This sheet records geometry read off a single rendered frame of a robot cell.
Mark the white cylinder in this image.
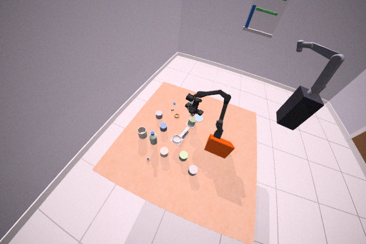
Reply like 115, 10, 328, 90
156, 110, 162, 119
160, 147, 169, 158
188, 165, 198, 176

